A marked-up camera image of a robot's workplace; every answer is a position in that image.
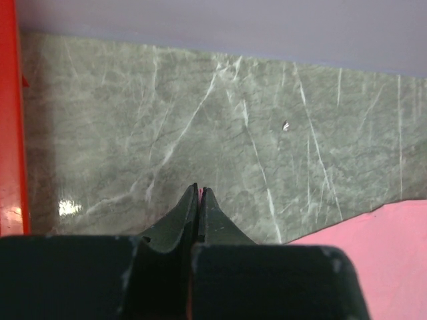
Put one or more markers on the red plastic bin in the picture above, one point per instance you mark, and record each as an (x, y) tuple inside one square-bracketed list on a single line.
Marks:
[(15, 218)]

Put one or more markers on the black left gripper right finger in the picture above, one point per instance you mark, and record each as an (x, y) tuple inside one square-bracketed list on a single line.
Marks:
[(215, 227)]

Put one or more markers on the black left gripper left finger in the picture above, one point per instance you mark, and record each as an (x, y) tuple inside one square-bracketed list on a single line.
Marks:
[(165, 235)]

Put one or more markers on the pink t shirt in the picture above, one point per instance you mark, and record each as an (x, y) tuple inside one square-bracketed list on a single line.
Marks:
[(372, 266)]

